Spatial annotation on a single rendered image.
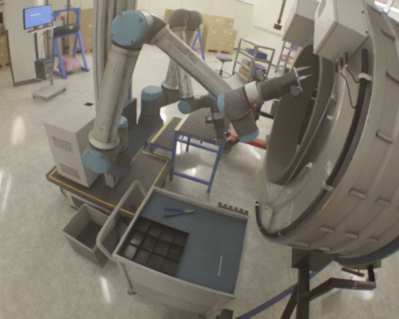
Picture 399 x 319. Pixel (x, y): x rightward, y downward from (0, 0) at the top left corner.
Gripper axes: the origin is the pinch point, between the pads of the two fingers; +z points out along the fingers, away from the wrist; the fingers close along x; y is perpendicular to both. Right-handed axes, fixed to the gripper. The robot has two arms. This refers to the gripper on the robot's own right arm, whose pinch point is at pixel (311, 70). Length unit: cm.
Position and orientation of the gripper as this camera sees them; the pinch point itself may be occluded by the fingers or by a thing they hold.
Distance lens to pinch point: 81.9
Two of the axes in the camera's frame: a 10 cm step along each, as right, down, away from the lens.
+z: 8.5, -2.3, -4.7
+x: -5.2, -2.9, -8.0
